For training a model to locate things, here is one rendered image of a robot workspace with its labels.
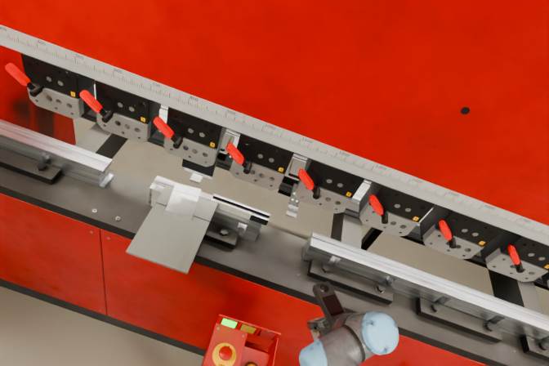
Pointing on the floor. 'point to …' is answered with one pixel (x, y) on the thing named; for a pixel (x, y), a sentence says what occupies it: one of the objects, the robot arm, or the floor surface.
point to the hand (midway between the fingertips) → (312, 320)
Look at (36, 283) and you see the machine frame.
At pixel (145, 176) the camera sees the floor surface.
